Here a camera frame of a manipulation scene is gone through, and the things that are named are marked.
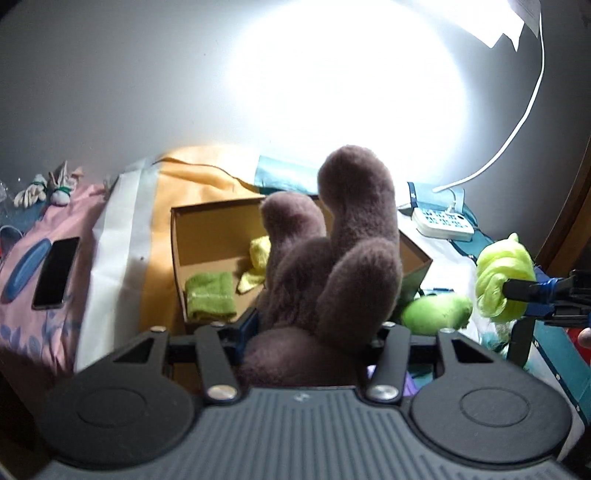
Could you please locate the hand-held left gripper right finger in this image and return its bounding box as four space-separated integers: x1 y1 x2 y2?
365 322 490 402

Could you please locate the dark wooden frame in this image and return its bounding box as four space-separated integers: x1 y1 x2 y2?
538 152 591 278

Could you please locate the yellow cloth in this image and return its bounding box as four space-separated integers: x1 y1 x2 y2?
236 235 273 294

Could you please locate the white plugged cable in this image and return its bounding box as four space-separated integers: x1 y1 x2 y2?
431 11 546 215

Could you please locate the brown plush toy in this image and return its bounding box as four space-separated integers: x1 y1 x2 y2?
240 145 404 388

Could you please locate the light green plush toy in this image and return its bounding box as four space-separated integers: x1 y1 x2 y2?
475 233 539 324

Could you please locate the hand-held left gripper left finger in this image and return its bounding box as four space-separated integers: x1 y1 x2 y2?
111 307 259 407

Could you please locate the cardboard shoe box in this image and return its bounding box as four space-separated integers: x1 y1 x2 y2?
170 194 434 335

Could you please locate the black smartphone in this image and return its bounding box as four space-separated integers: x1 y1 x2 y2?
31 237 80 310

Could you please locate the teal mesh cloth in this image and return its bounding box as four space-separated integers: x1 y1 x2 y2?
480 318 511 354

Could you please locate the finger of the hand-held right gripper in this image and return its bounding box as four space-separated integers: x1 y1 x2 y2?
507 316 546 370
502 276 561 306

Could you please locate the green towel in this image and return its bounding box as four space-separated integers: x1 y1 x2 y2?
185 271 237 324

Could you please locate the white power strip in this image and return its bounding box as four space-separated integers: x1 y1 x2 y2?
411 208 475 241

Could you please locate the white paper sheet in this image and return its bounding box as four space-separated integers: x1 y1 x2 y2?
480 0 543 51

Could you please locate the pink leaf print blanket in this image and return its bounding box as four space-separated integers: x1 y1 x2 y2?
0 182 112 374

